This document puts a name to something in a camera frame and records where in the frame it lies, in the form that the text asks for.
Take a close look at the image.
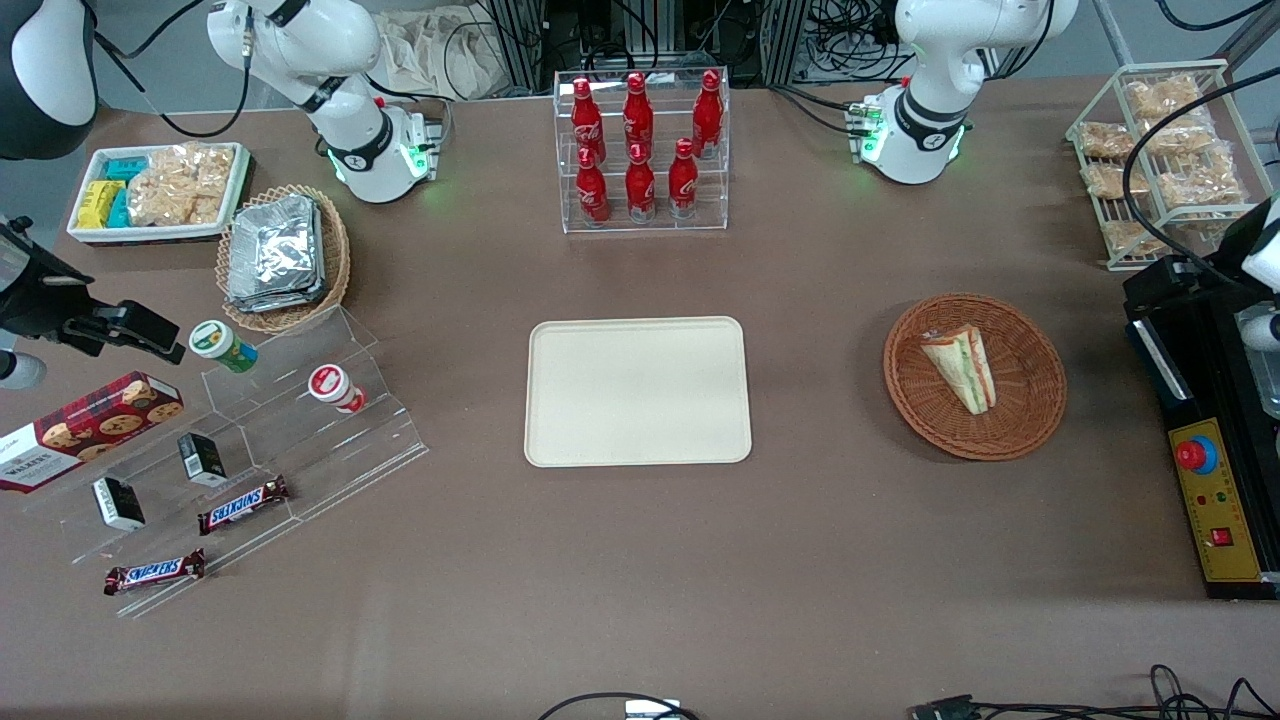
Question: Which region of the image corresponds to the clear bag of crackers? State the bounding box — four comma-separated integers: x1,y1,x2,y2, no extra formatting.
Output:
126,142,236,228

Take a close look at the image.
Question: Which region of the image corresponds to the clear acrylic stepped display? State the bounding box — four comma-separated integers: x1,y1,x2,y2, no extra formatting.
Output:
20,305,431,619

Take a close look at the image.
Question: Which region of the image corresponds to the clear plastic container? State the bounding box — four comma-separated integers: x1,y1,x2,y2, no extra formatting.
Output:
1250,348,1280,421

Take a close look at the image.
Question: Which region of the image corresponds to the silver foil pack stack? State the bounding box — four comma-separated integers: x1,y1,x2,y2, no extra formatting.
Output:
226,194,327,314

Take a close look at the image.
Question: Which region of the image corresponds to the triangular sandwich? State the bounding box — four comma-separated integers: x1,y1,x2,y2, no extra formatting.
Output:
920,324,998,416

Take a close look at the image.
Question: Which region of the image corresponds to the black looped table cable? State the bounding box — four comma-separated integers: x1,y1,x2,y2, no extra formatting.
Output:
537,692,703,720

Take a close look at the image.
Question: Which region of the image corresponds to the beige cloth bag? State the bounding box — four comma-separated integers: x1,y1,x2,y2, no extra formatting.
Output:
375,8,506,101

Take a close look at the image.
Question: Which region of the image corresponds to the clear bag of fried snacks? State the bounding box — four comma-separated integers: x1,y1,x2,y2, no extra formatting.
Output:
1125,75,1204,121
1143,115,1219,154
1083,162,1151,200
1102,218,1171,257
1158,160,1246,211
1078,121,1138,160

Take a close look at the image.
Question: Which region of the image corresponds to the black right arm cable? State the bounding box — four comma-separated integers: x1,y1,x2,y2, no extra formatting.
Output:
90,0,253,139

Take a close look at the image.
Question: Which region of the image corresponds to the brown chocolate bar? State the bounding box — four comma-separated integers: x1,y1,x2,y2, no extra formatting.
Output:
103,548,207,597
197,476,291,536

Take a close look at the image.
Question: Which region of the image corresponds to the black machine with yellow panel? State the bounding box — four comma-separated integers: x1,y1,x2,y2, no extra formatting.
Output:
1122,255,1280,601

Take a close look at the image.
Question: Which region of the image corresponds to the clear acrylic bottle rack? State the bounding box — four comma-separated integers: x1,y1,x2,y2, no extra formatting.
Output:
553,68,731,235

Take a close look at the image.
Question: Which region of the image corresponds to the white rectangular snack tray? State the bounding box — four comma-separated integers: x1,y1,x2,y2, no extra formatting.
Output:
66,142,253,246

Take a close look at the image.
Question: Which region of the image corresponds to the green lid cup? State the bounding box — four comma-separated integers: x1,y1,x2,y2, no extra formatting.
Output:
188,320,259,374

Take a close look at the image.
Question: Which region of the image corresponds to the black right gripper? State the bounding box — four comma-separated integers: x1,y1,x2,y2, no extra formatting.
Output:
0,215,187,364

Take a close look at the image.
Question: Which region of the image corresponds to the yellow snack packet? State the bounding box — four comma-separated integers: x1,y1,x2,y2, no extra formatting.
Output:
76,180,126,230

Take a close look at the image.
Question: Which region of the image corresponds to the red cola bottle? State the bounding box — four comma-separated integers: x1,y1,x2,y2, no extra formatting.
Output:
668,138,700,220
575,147,611,226
570,77,607,166
622,72,655,161
625,143,658,223
692,69,724,159

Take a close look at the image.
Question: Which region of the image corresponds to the white wire rack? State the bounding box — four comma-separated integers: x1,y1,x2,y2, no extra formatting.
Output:
1065,58,1276,272

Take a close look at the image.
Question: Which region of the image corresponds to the brown wicker basket shallow round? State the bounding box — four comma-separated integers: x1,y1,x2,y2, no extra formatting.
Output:
883,292,1068,462

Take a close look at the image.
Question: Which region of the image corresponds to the small black box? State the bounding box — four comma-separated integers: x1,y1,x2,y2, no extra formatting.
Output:
92,477,147,531
177,432,228,488

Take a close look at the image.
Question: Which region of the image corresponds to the black tangled cable bundle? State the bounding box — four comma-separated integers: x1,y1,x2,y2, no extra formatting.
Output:
975,664,1280,720

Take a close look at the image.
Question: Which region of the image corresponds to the beige plastic tray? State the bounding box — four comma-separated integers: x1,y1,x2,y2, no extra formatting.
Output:
524,316,753,468

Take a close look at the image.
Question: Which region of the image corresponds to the tan wicker basket with foil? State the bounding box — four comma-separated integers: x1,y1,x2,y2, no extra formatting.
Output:
216,184,352,335

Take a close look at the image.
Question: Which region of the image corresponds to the red tartan cookie box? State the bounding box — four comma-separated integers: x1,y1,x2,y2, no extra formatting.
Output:
0,371,186,493

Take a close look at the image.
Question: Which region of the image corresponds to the red lid cup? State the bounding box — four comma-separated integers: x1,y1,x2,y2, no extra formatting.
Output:
307,364,367,414

